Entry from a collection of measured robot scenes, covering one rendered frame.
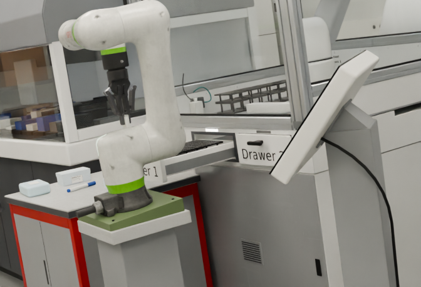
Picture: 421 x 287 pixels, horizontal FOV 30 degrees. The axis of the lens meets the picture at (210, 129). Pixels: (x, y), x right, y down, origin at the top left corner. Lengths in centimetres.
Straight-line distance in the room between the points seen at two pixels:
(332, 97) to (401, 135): 112
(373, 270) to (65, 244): 130
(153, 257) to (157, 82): 56
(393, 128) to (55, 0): 161
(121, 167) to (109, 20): 47
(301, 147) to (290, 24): 81
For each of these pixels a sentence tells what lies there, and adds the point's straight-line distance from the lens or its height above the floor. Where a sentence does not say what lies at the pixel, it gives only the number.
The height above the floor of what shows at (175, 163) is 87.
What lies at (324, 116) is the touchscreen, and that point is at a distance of 184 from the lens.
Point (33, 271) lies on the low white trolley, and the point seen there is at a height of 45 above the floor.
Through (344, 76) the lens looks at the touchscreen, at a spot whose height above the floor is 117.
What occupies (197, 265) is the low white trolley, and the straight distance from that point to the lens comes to 319.
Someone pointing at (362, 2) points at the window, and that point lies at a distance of 283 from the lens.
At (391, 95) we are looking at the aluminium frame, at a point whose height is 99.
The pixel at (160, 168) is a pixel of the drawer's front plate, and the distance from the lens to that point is 274.
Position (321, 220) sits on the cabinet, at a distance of 267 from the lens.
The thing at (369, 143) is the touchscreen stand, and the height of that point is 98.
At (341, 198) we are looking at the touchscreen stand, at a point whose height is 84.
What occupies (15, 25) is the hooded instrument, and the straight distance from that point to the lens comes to 388.
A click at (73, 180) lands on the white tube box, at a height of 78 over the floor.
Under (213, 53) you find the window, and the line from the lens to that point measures 297.
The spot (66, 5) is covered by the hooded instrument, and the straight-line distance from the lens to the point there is 363.
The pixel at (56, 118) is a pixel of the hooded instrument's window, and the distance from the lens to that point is 367.
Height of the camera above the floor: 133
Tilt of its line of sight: 7 degrees down
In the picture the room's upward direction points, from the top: 9 degrees counter-clockwise
